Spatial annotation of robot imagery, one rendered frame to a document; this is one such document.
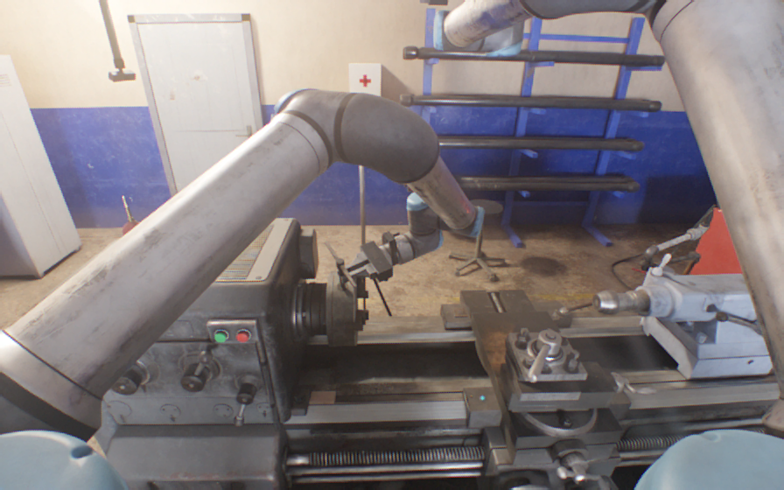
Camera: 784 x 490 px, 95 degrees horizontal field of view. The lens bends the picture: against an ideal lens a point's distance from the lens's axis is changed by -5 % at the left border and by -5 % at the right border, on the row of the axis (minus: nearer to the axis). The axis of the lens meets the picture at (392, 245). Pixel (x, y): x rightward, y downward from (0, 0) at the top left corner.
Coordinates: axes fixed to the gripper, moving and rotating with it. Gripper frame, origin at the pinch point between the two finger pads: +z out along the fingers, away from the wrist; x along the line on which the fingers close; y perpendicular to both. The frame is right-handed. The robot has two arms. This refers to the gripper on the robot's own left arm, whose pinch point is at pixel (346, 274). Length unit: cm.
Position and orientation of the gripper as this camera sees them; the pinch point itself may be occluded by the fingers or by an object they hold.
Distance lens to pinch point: 118.3
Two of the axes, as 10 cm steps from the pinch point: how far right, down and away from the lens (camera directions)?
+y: 0.1, 6.6, 7.5
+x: -4.9, -6.5, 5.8
